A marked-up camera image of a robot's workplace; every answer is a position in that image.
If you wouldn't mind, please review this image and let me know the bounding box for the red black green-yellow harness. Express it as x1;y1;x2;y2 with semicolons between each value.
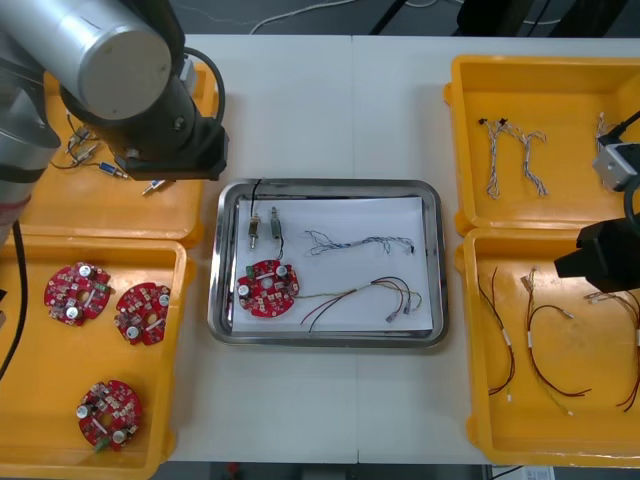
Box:
583;289;640;414
519;269;594;417
298;275;424;334
477;267;517;401

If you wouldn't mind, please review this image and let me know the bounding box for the blue label metal solenoid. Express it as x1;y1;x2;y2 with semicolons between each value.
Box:
141;178;176;197

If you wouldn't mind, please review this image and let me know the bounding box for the black stand leg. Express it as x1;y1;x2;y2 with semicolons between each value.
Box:
367;0;409;36

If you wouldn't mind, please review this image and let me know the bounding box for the white floor cable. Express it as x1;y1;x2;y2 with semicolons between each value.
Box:
249;0;351;35

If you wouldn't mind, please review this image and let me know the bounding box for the pile of metal solenoids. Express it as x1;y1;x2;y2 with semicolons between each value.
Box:
49;112;132;177

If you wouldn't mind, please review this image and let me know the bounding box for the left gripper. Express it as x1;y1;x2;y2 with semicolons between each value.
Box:
113;114;230;182

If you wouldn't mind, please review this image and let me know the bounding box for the yellow-orange plastic bin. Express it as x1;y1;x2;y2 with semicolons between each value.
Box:
19;62;221;246
0;234;197;476
455;227;640;469
443;53;640;236

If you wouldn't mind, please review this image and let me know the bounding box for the white paper sheet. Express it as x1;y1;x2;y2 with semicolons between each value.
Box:
232;196;435;339

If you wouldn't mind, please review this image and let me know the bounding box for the blue-white twisted wire harness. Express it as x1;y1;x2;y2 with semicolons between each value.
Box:
593;113;614;151
519;130;551;197
477;117;521;201
303;228;416;259

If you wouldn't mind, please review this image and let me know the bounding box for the steel tray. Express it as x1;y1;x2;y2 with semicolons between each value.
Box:
207;178;450;350

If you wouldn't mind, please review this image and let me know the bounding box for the round red circuit board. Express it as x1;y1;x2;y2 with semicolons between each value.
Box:
43;261;112;327
113;282;172;347
235;258;304;320
75;379;145;454

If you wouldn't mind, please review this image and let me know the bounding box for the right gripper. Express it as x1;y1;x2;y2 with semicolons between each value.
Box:
553;217;640;296

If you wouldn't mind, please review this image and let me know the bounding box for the small metal solenoid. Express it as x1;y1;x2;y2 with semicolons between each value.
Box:
268;206;287;261
246;178;266;251

